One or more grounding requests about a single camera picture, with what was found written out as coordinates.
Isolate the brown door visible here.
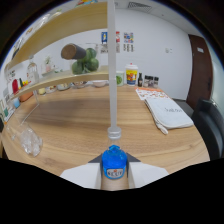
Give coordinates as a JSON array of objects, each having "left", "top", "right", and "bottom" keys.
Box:
[{"left": 185, "top": 33, "right": 214, "bottom": 110}]

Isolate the two-tier wooden shelf rack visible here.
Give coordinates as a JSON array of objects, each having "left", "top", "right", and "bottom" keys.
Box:
[{"left": 1, "top": 0, "right": 120, "bottom": 134}]

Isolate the orange printed paper sheet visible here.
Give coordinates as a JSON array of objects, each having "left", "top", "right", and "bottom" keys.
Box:
[{"left": 134, "top": 86, "right": 169, "bottom": 101}]

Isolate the dark wooden muddler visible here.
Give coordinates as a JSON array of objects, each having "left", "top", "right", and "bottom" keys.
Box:
[{"left": 60, "top": 43, "right": 88, "bottom": 61}]

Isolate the black chair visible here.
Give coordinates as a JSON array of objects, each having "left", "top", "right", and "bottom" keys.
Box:
[{"left": 191, "top": 98, "right": 224, "bottom": 161}]

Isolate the small dark bottle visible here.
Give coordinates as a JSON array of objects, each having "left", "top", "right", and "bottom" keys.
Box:
[{"left": 137, "top": 72, "right": 144, "bottom": 88}]

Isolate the blue liquid glass bottle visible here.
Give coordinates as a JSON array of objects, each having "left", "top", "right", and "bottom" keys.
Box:
[{"left": 100, "top": 126, "right": 129, "bottom": 191}]

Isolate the glass of green limes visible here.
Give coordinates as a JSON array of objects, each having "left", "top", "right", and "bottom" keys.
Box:
[{"left": 70, "top": 47, "right": 100, "bottom": 75}]

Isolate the clear glass with ice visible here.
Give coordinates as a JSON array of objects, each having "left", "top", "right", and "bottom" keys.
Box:
[{"left": 6, "top": 121, "right": 44, "bottom": 158}]

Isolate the white bowl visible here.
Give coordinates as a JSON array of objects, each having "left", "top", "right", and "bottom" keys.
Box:
[{"left": 91, "top": 79, "right": 108, "bottom": 88}]

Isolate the white yellow lidded cup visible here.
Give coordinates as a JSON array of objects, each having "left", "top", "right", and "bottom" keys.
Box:
[{"left": 124, "top": 62, "right": 139, "bottom": 87}]

